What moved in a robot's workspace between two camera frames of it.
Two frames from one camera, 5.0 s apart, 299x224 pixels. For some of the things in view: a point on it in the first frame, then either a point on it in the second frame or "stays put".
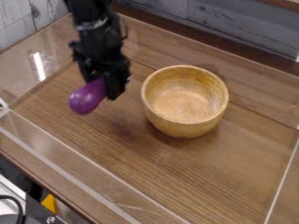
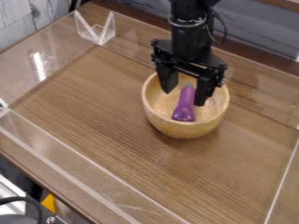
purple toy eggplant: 85,99 to 184,112
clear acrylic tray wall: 73,178 stays put
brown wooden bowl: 185,98 stays put
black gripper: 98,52 to 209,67
